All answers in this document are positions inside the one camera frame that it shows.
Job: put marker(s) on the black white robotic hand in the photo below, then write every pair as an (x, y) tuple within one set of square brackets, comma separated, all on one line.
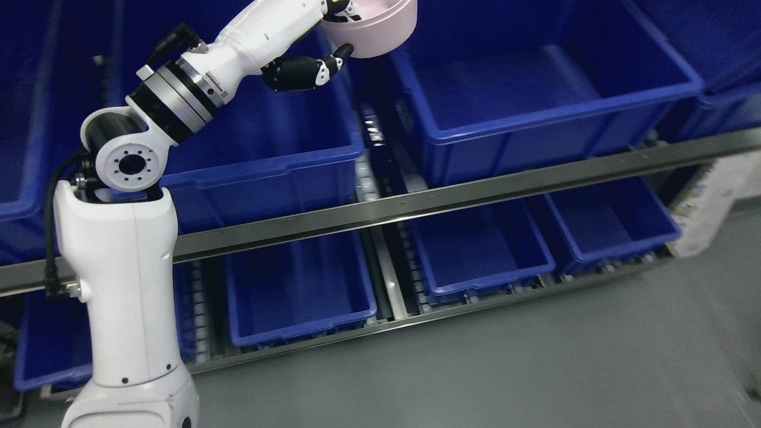
[(256, 40)]

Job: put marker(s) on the pink bowl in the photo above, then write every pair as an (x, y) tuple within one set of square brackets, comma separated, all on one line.
[(374, 28)]

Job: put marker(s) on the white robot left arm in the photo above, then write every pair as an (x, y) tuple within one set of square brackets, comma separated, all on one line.
[(117, 228)]

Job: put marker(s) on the upper middle blue bin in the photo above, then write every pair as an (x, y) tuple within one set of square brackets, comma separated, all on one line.
[(265, 154)]

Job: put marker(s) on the upper left blue bin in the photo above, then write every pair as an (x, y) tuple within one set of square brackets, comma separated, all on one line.
[(53, 73)]

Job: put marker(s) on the upper right blue bin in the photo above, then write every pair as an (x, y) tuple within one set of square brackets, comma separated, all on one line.
[(497, 87)]

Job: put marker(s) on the lower middle blue bin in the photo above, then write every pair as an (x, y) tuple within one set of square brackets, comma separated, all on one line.
[(282, 294)]

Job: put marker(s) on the lower centre-right blue bin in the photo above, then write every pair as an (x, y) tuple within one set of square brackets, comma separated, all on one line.
[(479, 251)]

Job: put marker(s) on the lower left blue bin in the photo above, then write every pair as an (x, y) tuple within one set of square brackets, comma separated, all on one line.
[(55, 347)]

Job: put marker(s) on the lower right blue bin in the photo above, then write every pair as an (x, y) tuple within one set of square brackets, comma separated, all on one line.
[(602, 224)]

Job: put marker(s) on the far right blue bin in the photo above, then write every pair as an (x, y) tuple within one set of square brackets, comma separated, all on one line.
[(720, 40)]

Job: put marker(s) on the steel shelf rail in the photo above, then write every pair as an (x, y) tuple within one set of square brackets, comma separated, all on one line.
[(305, 225)]

